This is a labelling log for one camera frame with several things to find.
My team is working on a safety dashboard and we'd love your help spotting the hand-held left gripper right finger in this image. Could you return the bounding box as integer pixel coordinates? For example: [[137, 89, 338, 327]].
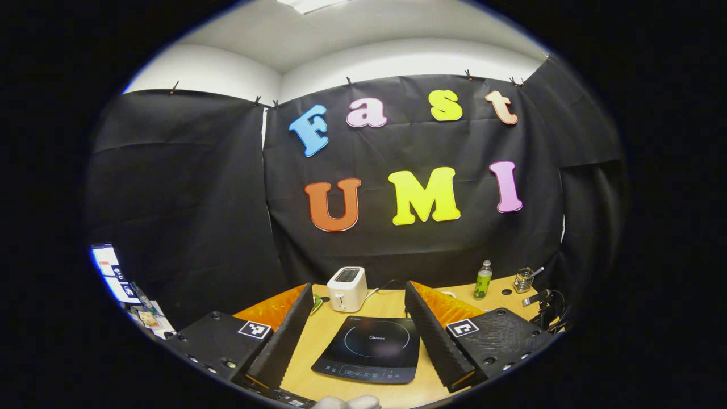
[[404, 280, 554, 394]]

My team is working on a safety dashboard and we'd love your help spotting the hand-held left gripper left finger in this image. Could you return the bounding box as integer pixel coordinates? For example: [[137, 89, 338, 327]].
[[165, 282, 315, 393]]

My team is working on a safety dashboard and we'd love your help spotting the black induction cooktop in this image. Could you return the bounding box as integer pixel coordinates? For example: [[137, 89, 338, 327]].
[[311, 316, 421, 385]]

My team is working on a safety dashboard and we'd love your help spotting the green drink bottle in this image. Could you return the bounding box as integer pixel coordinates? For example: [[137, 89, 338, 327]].
[[473, 260, 492, 300]]

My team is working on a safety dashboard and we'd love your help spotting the white toaster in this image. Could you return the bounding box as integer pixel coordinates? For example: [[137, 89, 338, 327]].
[[327, 266, 368, 313]]

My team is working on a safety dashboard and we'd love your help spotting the cluttered side table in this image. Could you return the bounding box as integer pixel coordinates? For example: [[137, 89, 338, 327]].
[[128, 301, 178, 340]]

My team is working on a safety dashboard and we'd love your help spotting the black backdrop cloth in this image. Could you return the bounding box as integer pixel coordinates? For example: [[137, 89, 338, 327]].
[[85, 57, 625, 330]]

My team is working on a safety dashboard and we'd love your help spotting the computer monitor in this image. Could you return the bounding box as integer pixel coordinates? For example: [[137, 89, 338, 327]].
[[90, 243, 141, 304]]

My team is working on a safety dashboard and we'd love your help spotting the black clamp with cables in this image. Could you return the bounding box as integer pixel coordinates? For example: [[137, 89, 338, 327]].
[[521, 289, 570, 333]]

